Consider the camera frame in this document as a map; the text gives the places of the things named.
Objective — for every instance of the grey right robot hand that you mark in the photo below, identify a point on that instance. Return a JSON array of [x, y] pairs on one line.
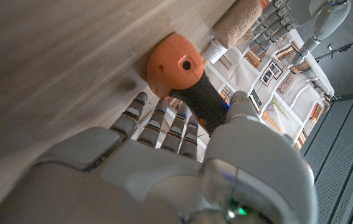
[[163, 180]]

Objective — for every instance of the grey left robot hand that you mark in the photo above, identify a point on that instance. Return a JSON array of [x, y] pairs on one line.
[[304, 9]]

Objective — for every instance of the orange black electric screwdriver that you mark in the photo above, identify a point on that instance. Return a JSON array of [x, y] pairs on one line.
[[176, 62]]

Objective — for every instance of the black stand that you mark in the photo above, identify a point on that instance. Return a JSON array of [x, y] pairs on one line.
[[344, 48]]

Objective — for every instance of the printed bookshelf backdrop cloth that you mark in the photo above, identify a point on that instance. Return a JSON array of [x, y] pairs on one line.
[[288, 102]]

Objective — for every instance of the white twine spool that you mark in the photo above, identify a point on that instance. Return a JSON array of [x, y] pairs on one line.
[[215, 51]]

